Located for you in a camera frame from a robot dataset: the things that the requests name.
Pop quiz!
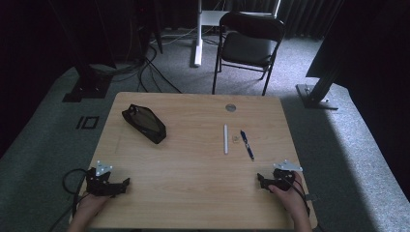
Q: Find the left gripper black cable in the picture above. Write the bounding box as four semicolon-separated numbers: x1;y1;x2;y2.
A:
47;167;97;232

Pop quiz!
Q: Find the person's left hand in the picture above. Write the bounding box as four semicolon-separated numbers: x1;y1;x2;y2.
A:
76;192;111;218

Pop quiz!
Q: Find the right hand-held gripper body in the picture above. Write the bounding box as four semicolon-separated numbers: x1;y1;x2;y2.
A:
272;159;305;191

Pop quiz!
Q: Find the black folding chair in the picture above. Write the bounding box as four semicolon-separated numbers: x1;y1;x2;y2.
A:
211;11;286;97

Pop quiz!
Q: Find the white pen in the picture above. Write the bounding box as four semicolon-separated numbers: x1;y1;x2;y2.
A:
223;124;229;156

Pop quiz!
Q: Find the blue pen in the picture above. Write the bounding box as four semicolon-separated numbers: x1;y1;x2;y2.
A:
239;130;255;161

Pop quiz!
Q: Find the black metal stand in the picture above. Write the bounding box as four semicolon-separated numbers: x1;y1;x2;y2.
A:
295;47;347;111
47;0;113;103

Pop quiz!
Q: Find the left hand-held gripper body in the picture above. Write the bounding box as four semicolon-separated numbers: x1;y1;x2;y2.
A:
84;159;121;197

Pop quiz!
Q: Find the black mesh pencil case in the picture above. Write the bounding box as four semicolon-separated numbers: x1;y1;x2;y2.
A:
121;103;167;145

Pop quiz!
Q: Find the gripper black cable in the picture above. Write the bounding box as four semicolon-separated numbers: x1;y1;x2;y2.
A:
47;167;97;232
288;178;319;218

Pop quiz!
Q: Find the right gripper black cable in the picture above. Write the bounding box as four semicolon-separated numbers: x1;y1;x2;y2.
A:
288;178;319;218

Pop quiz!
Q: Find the black floor cable bundle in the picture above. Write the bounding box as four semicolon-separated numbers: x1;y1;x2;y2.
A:
86;42;184;95

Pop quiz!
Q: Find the white floor cable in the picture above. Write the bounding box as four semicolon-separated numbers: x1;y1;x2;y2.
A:
150;25;209;46

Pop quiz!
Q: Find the black tape floor marker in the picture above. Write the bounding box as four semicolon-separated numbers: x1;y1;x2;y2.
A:
75;115;101;131

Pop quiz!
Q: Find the person's right hand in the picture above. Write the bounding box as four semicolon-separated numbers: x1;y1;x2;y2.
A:
268;171;307;215

